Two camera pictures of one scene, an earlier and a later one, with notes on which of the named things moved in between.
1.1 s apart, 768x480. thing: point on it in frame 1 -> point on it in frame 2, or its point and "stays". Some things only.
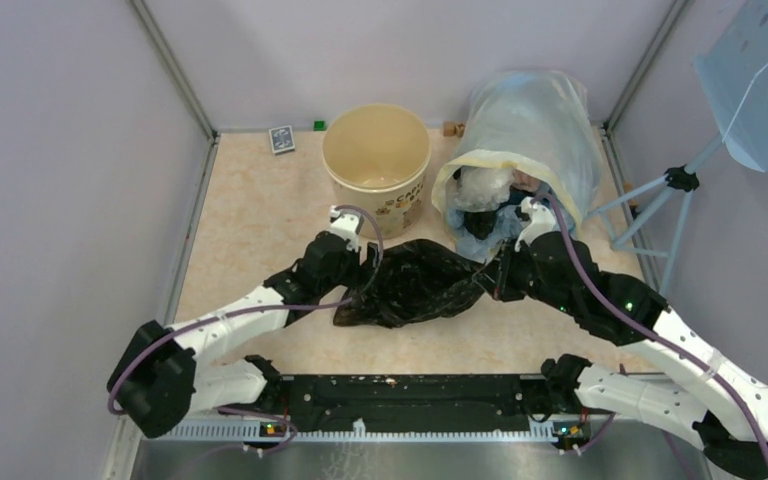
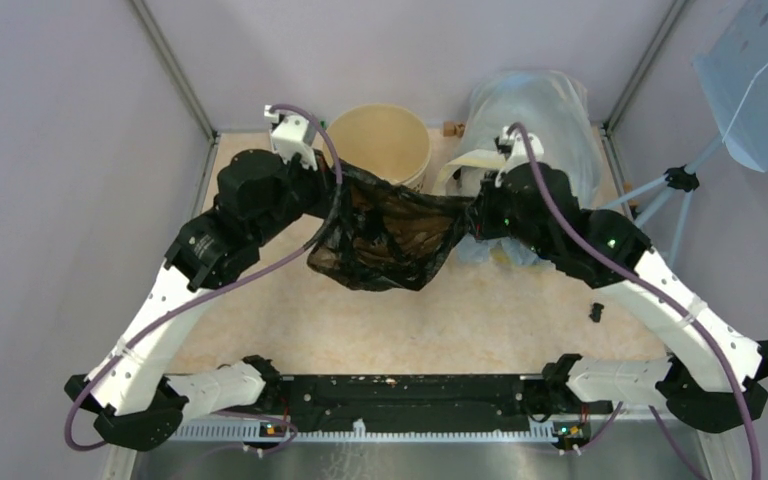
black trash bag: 411,281 -> 382,236
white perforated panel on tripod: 752,69 stays
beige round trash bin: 376,156 stays
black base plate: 407,401 stays
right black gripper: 503,288 -> 479,211
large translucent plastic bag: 539,120 stays
